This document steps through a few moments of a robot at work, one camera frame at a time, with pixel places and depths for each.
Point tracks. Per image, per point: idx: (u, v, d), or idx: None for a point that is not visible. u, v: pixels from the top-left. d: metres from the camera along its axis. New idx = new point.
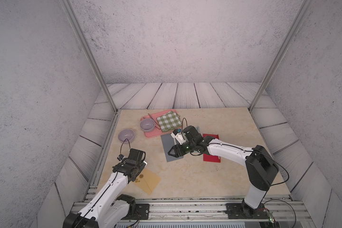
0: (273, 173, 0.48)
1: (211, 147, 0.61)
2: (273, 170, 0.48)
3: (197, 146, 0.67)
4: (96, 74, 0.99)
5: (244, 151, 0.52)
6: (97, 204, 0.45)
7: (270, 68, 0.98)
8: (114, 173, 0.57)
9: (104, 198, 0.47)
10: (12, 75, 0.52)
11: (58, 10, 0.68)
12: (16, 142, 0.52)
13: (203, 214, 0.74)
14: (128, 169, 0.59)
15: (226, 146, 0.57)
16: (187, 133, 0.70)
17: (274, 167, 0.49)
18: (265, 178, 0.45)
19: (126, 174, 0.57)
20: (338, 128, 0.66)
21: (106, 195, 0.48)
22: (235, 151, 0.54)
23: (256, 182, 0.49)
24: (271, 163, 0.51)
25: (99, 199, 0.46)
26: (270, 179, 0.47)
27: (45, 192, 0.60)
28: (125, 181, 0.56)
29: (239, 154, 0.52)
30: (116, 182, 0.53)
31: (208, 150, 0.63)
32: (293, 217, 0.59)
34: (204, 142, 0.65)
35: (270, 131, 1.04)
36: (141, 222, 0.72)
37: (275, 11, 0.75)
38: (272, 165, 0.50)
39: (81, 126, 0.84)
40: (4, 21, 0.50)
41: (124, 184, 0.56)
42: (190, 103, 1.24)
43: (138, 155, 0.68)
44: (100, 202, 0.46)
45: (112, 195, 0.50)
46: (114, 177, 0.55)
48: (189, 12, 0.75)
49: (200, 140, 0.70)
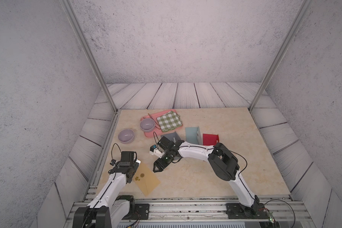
0: (233, 164, 0.56)
1: (181, 150, 0.67)
2: (232, 161, 0.57)
3: (170, 151, 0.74)
4: (96, 74, 0.99)
5: (207, 149, 0.59)
6: (104, 196, 0.47)
7: (270, 68, 0.98)
8: (112, 173, 0.60)
9: (109, 192, 0.50)
10: (12, 75, 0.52)
11: (58, 10, 0.68)
12: (16, 142, 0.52)
13: (203, 214, 0.74)
14: (125, 169, 0.63)
15: (193, 147, 0.65)
16: (160, 143, 0.77)
17: (232, 159, 0.57)
18: (225, 170, 0.53)
19: (124, 173, 0.60)
20: (338, 128, 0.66)
21: (111, 189, 0.51)
22: (200, 151, 0.61)
23: (222, 175, 0.56)
24: (230, 156, 0.57)
25: (104, 193, 0.49)
26: (230, 170, 0.55)
27: (45, 192, 0.60)
28: (124, 179, 0.59)
29: (204, 153, 0.59)
30: (118, 178, 0.57)
31: (180, 153, 0.69)
32: (292, 217, 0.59)
34: (175, 147, 0.71)
35: (270, 131, 1.04)
36: (141, 222, 0.72)
37: (275, 11, 0.75)
38: (231, 157, 0.57)
39: (81, 126, 0.84)
40: (4, 21, 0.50)
41: (123, 181, 0.59)
42: (190, 103, 1.24)
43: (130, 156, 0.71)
44: (106, 194, 0.48)
45: (116, 191, 0.53)
46: (114, 176, 0.58)
48: (189, 12, 0.75)
49: (172, 145, 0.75)
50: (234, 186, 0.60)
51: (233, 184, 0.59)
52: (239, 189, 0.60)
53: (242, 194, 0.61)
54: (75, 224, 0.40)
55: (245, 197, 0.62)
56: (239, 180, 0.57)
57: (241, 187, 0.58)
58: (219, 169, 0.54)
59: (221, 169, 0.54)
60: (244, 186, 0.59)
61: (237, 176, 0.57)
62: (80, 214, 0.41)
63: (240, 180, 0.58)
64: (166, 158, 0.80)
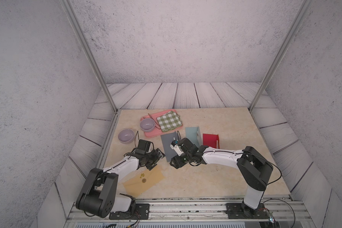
0: (267, 172, 0.48)
1: (206, 156, 0.63)
2: (266, 168, 0.49)
3: (193, 157, 0.69)
4: (97, 74, 0.99)
5: (235, 155, 0.53)
6: (116, 167, 0.52)
7: (270, 68, 0.98)
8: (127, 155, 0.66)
9: (122, 166, 0.54)
10: (12, 75, 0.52)
11: (58, 10, 0.68)
12: (16, 142, 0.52)
13: (203, 214, 0.74)
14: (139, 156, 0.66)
15: (219, 152, 0.59)
16: (182, 146, 0.72)
17: (266, 165, 0.49)
18: (260, 178, 0.46)
19: (137, 159, 0.64)
20: (338, 128, 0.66)
21: (123, 165, 0.55)
22: (227, 156, 0.55)
23: (252, 183, 0.49)
24: (263, 161, 0.49)
25: (117, 166, 0.54)
26: (264, 178, 0.47)
27: (45, 192, 0.60)
28: (137, 164, 0.63)
29: (232, 158, 0.53)
30: (131, 160, 0.62)
31: (204, 159, 0.64)
32: (292, 217, 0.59)
34: (199, 153, 0.66)
35: (270, 131, 1.04)
36: (142, 222, 0.72)
37: (275, 11, 0.75)
38: (265, 164, 0.49)
39: (81, 126, 0.84)
40: (4, 20, 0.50)
41: (135, 165, 0.63)
42: (190, 103, 1.24)
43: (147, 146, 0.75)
44: (118, 166, 0.53)
45: (127, 169, 0.57)
46: (128, 157, 0.64)
48: (189, 12, 0.75)
49: (195, 150, 0.71)
50: (256, 193, 0.56)
51: (254, 191, 0.56)
52: (257, 196, 0.56)
53: (254, 197, 0.58)
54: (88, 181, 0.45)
55: (254, 200, 0.60)
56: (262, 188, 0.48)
57: (261, 194, 0.54)
58: (251, 177, 0.48)
59: (253, 177, 0.47)
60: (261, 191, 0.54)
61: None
62: (92, 175, 0.46)
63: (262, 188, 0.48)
64: (184, 159, 0.77)
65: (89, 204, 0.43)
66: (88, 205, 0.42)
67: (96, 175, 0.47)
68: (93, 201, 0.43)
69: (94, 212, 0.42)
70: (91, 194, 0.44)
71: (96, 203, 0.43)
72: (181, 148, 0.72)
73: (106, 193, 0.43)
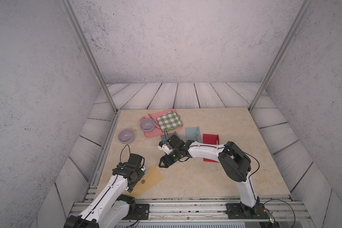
0: (245, 165, 0.53)
1: (192, 150, 0.66)
2: (244, 162, 0.54)
3: (180, 150, 0.74)
4: (96, 74, 0.98)
5: (218, 148, 0.57)
6: (98, 206, 0.45)
7: (270, 68, 0.98)
8: (114, 175, 0.57)
9: (105, 201, 0.47)
10: (12, 75, 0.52)
11: (58, 10, 0.68)
12: (16, 142, 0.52)
13: (203, 214, 0.74)
14: (128, 172, 0.60)
15: (203, 147, 0.63)
16: (170, 141, 0.76)
17: (245, 159, 0.54)
18: (237, 170, 0.51)
19: (126, 177, 0.57)
20: (338, 128, 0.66)
21: (107, 199, 0.48)
22: (210, 149, 0.59)
23: (233, 175, 0.54)
24: (242, 155, 0.54)
25: (99, 202, 0.47)
26: (242, 170, 0.52)
27: (45, 192, 0.60)
28: (125, 184, 0.57)
29: (214, 152, 0.57)
30: (118, 184, 0.54)
31: (190, 153, 0.68)
32: (292, 217, 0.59)
34: (185, 147, 0.70)
35: (270, 131, 1.04)
36: (141, 222, 0.72)
37: (275, 11, 0.75)
38: (243, 157, 0.55)
39: (81, 126, 0.84)
40: (4, 21, 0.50)
41: (123, 188, 0.56)
42: (190, 103, 1.24)
43: (138, 160, 0.70)
44: (101, 204, 0.46)
45: (113, 198, 0.51)
46: (114, 181, 0.55)
48: (189, 12, 0.75)
49: (182, 145, 0.75)
50: (243, 186, 0.58)
51: (242, 185, 0.57)
52: (247, 191, 0.59)
53: (247, 194, 0.60)
54: None
55: (249, 197, 0.61)
56: (247, 181, 0.52)
57: (248, 188, 0.56)
58: (231, 170, 0.52)
59: (232, 169, 0.52)
60: (251, 187, 0.57)
61: (247, 178, 0.52)
62: (70, 223, 0.40)
63: (249, 182, 0.53)
64: (173, 156, 0.79)
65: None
66: None
67: (74, 224, 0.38)
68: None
69: None
70: None
71: None
72: (169, 144, 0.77)
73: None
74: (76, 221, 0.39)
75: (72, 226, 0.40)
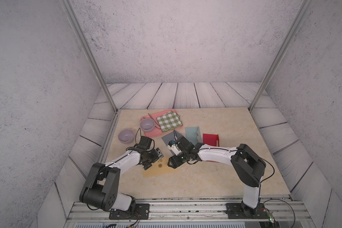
0: (260, 169, 0.50)
1: (202, 153, 0.64)
2: (259, 166, 0.50)
3: (189, 154, 0.70)
4: (97, 74, 0.98)
5: (230, 151, 0.55)
6: (118, 161, 0.53)
7: (270, 68, 0.98)
8: (129, 149, 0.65)
9: (124, 160, 0.55)
10: (12, 75, 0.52)
11: (58, 10, 0.68)
12: (16, 142, 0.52)
13: (203, 214, 0.74)
14: (140, 150, 0.68)
15: (213, 150, 0.60)
16: (178, 144, 0.74)
17: (260, 163, 0.51)
18: (252, 175, 0.48)
19: (139, 153, 0.65)
20: (338, 128, 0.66)
21: (125, 160, 0.55)
22: (222, 153, 0.57)
23: (247, 180, 0.51)
24: (256, 158, 0.51)
25: (119, 159, 0.55)
26: (257, 175, 0.48)
27: (45, 192, 0.60)
28: (138, 158, 0.64)
29: (226, 156, 0.54)
30: (133, 154, 0.62)
31: (200, 156, 0.66)
32: (292, 217, 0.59)
34: (194, 149, 0.68)
35: (271, 131, 1.04)
36: (141, 222, 0.72)
37: (275, 11, 0.75)
38: (258, 161, 0.52)
39: (81, 126, 0.84)
40: (4, 20, 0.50)
41: (136, 160, 0.63)
42: (190, 103, 1.24)
43: (148, 142, 0.76)
44: (120, 161, 0.53)
45: (128, 164, 0.57)
46: (130, 151, 0.64)
48: (189, 12, 0.75)
49: (192, 147, 0.73)
50: (251, 190, 0.56)
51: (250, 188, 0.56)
52: (254, 194, 0.57)
53: (251, 196, 0.59)
54: (90, 175, 0.46)
55: (251, 199, 0.60)
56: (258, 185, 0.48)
57: (257, 192, 0.55)
58: (244, 174, 0.49)
59: (246, 174, 0.49)
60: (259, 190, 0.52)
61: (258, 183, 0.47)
62: (95, 169, 0.46)
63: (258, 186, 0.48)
64: (181, 157, 0.78)
65: (92, 197, 0.43)
66: (91, 198, 0.43)
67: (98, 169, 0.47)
68: (97, 194, 0.44)
69: (97, 205, 0.43)
70: (95, 189, 0.45)
71: (99, 196, 0.44)
72: (178, 146, 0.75)
73: (110, 185, 0.44)
74: (99, 168, 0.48)
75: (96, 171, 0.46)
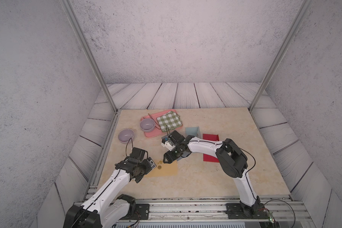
0: (241, 161, 0.55)
1: (191, 145, 0.68)
2: (241, 158, 0.56)
3: (180, 146, 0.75)
4: (96, 74, 0.98)
5: (216, 145, 0.59)
6: (99, 198, 0.46)
7: (270, 68, 0.98)
8: (117, 169, 0.58)
9: (107, 193, 0.48)
10: (12, 75, 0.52)
11: (58, 10, 0.68)
12: (16, 142, 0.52)
13: (203, 214, 0.74)
14: (131, 166, 0.60)
15: (202, 142, 0.65)
16: (171, 137, 0.79)
17: (241, 156, 0.56)
18: (233, 166, 0.53)
19: (128, 172, 0.57)
20: (338, 128, 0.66)
21: (108, 192, 0.48)
22: (209, 145, 0.61)
23: (230, 171, 0.55)
24: (239, 152, 0.56)
25: (101, 194, 0.47)
26: (238, 166, 0.54)
27: (45, 192, 0.60)
28: (127, 178, 0.57)
29: (212, 148, 0.59)
30: (120, 177, 0.54)
31: (189, 147, 0.70)
32: (292, 217, 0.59)
34: (185, 141, 0.73)
35: (270, 131, 1.04)
36: (141, 222, 0.72)
37: (275, 11, 0.75)
38: (240, 154, 0.56)
39: (81, 126, 0.84)
40: (4, 21, 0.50)
41: (124, 182, 0.56)
42: (190, 103, 1.24)
43: (141, 154, 0.69)
44: (102, 196, 0.46)
45: (115, 191, 0.51)
46: (116, 175, 0.55)
48: (189, 12, 0.75)
49: (183, 139, 0.78)
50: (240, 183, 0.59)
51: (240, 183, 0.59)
52: (243, 189, 0.60)
53: (245, 193, 0.61)
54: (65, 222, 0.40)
55: (247, 196, 0.62)
56: (245, 179, 0.56)
57: (245, 185, 0.58)
58: (226, 165, 0.54)
59: (228, 165, 0.54)
60: (249, 185, 0.59)
61: (243, 175, 0.55)
62: (71, 213, 0.40)
63: (246, 179, 0.57)
64: (175, 152, 0.82)
65: None
66: None
67: (75, 214, 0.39)
68: None
69: None
70: None
71: None
72: (171, 140, 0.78)
73: None
74: (77, 212, 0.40)
75: (74, 215, 0.40)
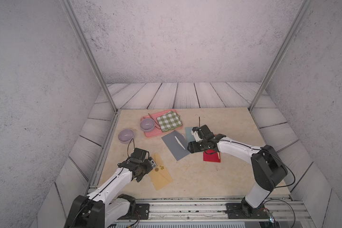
0: (280, 174, 0.47)
1: (222, 144, 0.63)
2: (280, 170, 0.48)
3: (207, 142, 0.71)
4: (97, 74, 0.98)
5: (252, 149, 0.53)
6: (104, 190, 0.48)
7: (270, 68, 0.98)
8: (120, 167, 0.61)
9: (111, 186, 0.50)
10: (12, 75, 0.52)
11: (58, 10, 0.68)
12: (16, 142, 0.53)
13: (203, 214, 0.74)
14: (133, 166, 0.63)
15: (235, 144, 0.59)
16: (200, 130, 0.74)
17: (281, 168, 0.48)
18: (270, 177, 0.45)
19: (131, 171, 0.60)
20: (339, 128, 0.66)
21: (112, 186, 0.50)
22: (243, 148, 0.55)
23: (262, 182, 0.49)
24: (280, 164, 0.48)
25: (106, 187, 0.49)
26: (275, 179, 0.46)
27: (45, 192, 0.60)
28: (130, 176, 0.59)
29: (247, 152, 0.53)
30: (123, 174, 0.57)
31: (218, 147, 0.65)
32: (292, 217, 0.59)
34: (214, 139, 0.67)
35: (271, 131, 1.04)
36: (141, 222, 0.72)
37: (275, 11, 0.75)
38: (280, 166, 0.49)
39: (81, 126, 0.84)
40: (4, 21, 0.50)
41: (128, 179, 0.58)
42: (190, 103, 1.24)
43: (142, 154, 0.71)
44: (107, 189, 0.48)
45: (118, 187, 0.52)
46: (120, 172, 0.58)
48: (189, 12, 0.75)
49: (212, 137, 0.73)
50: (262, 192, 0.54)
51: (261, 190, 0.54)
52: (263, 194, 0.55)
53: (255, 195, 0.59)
54: (71, 211, 0.41)
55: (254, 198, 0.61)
56: None
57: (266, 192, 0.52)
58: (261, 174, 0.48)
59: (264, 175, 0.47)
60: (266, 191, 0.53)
61: None
62: (77, 202, 0.42)
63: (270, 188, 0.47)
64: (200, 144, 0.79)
65: None
66: None
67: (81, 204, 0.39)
68: None
69: None
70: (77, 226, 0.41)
71: None
72: (199, 133, 0.75)
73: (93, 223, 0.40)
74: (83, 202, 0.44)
75: (80, 204, 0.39)
